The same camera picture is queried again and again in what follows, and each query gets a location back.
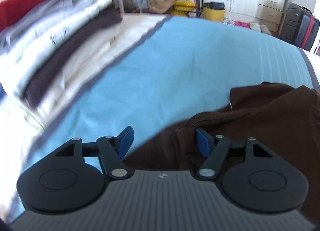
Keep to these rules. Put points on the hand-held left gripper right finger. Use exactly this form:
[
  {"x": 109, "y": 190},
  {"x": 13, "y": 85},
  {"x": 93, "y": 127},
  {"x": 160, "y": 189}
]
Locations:
[{"x": 203, "y": 143}]

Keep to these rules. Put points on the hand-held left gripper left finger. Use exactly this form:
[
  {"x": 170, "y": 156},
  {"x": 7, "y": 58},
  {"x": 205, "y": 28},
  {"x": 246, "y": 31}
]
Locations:
[{"x": 126, "y": 141}]

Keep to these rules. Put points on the dark brown garment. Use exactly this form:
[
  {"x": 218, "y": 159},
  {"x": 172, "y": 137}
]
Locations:
[{"x": 250, "y": 126}]

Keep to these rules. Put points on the stack of folded clothes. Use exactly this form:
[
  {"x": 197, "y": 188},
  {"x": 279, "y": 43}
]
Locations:
[{"x": 62, "y": 28}]

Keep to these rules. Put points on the cream folded garment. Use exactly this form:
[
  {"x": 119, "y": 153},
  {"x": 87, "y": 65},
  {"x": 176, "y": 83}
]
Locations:
[{"x": 75, "y": 78}]

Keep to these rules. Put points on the white sneaker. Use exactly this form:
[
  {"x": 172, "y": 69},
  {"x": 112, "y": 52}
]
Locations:
[
  {"x": 226, "y": 20},
  {"x": 231, "y": 21}
]

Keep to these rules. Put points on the yellow trash bin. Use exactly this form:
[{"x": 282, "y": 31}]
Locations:
[{"x": 212, "y": 15}]

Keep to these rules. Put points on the black bin liner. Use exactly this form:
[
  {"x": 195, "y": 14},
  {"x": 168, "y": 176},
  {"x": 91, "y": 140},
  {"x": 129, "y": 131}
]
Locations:
[{"x": 214, "y": 5}]

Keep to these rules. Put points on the yellow plastic bag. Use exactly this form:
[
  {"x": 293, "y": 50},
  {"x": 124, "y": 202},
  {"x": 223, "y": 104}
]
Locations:
[{"x": 185, "y": 6}]

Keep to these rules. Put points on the black suitcase with red trim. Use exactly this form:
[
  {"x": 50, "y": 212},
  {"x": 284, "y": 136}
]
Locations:
[{"x": 297, "y": 26}]

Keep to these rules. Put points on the red folded sweater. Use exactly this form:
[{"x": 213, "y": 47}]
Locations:
[{"x": 30, "y": 1}]

